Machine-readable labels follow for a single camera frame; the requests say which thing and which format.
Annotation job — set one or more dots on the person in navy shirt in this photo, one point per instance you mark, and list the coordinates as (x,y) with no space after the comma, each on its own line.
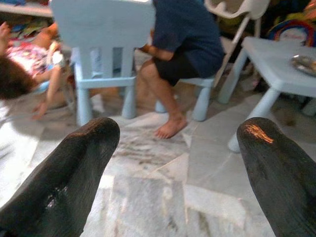
(187,29)

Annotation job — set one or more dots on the child in floral clothes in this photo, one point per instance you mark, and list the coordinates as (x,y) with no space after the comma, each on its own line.
(22,54)

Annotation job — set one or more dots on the small light blue table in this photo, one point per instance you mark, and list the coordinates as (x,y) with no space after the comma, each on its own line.
(271,61)

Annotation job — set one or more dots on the light blue child chair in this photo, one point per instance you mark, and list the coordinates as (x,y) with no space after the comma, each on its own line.
(98,24)

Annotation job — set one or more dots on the rainbow coloured toy bag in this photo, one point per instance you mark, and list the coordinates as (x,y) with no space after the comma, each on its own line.
(291,28)

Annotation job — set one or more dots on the round metal plate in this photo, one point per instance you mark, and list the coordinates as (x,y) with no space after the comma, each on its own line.
(303,64)

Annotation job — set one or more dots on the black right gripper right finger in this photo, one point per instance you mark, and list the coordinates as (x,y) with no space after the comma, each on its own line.
(284,177)

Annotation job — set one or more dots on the white high chair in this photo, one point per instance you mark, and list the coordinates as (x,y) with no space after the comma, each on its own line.
(249,12)

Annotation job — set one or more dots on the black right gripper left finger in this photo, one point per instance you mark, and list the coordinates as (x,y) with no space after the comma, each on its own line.
(56,177)

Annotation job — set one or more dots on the light blue plastic stool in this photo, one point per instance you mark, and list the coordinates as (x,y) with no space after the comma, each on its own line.
(205,98)

